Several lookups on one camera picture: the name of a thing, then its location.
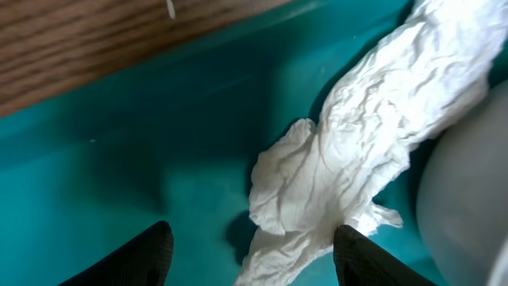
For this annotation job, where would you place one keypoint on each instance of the grey bowl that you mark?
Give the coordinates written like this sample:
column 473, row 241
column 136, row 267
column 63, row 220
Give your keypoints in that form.
column 462, row 197

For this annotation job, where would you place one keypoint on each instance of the teal serving tray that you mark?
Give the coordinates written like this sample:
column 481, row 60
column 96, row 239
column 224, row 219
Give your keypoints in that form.
column 118, row 114

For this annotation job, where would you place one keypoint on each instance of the small white napkin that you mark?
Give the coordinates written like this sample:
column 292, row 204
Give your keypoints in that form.
column 417, row 81

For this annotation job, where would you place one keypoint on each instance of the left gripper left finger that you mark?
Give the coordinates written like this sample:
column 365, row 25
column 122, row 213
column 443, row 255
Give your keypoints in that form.
column 143, row 261

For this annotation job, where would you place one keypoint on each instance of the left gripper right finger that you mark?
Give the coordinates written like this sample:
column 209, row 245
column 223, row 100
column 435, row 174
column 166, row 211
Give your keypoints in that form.
column 360, row 262

